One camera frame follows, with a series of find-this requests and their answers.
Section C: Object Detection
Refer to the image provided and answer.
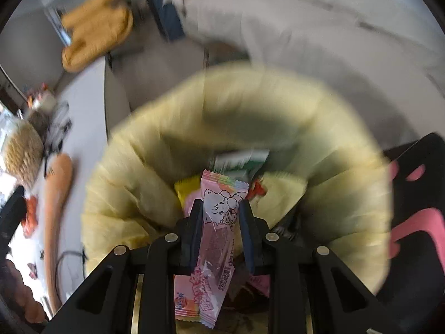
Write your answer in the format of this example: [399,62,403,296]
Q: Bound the long black cable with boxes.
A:
[56,249,87,317]

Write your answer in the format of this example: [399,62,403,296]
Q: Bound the orange massage hammer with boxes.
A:
[43,153,73,312]

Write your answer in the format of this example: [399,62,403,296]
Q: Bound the person's left hand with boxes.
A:
[0,259,47,324]

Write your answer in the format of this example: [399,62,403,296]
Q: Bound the glass jar with snacks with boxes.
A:
[0,109,46,190]

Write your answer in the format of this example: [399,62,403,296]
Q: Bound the black looped cable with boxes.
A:
[42,101,73,157]

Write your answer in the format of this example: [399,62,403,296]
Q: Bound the pink cartoon candy wrapper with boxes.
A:
[174,170,249,329]

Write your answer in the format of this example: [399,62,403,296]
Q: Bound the yellow armchair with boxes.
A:
[61,0,134,73]

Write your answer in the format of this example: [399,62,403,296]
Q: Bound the red snack packet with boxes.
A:
[250,179,266,200]

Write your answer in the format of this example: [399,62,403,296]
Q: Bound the yellow snack packet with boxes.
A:
[174,177,202,213]

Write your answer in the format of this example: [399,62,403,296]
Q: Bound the black pink printed cloth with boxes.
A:
[377,133,445,334]

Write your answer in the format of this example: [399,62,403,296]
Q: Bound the green white drink carton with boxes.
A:
[212,149,270,181]

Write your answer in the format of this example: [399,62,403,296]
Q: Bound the grey covered sofa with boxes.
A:
[163,0,445,154]

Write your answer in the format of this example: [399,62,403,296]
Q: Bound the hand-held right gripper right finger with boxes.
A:
[238,199,404,334]

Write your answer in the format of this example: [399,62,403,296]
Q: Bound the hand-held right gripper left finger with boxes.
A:
[42,199,206,334]

